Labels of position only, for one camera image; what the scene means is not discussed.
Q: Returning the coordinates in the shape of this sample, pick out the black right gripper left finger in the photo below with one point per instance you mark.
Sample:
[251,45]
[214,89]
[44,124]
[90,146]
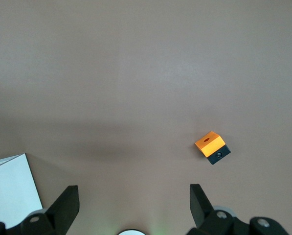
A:
[60,210]

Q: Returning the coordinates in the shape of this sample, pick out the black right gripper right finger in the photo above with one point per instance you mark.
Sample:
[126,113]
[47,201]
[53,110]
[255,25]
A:
[202,210]

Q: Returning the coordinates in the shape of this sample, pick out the white drawer cabinet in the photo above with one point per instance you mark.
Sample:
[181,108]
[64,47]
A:
[11,186]

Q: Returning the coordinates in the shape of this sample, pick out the orange and black button box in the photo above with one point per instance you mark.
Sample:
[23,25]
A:
[210,145]

